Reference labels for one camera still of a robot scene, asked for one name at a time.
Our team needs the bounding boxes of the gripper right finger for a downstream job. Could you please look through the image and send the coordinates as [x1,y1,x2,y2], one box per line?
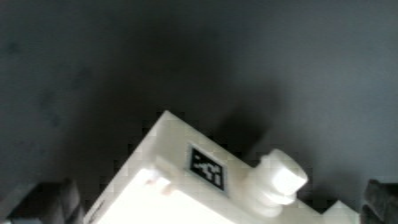
[361,179,398,224]

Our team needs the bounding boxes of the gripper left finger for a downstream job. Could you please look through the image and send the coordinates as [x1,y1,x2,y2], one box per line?
[0,179,85,224]

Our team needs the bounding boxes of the small white door panel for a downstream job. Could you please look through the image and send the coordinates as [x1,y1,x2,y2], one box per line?
[84,113,359,224]

